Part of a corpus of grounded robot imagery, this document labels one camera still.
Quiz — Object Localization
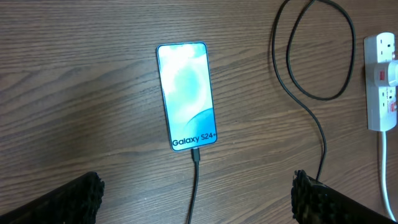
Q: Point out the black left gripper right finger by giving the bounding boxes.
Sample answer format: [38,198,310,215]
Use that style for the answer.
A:
[291,170,396,224]

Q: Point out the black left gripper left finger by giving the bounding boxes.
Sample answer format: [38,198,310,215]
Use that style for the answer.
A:
[1,172,104,224]

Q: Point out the black charging cable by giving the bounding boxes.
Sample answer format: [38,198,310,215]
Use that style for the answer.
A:
[186,0,357,224]

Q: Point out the blue screen smartphone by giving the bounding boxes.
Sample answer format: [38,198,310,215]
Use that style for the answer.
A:
[157,42,217,151]

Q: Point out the white plug adapter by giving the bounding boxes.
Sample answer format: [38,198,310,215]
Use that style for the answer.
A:
[387,60,398,86]

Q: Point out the white power strip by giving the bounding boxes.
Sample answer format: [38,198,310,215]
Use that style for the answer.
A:
[364,32,397,132]

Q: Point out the white power strip cord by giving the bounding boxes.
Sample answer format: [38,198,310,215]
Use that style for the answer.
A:
[379,130,397,222]

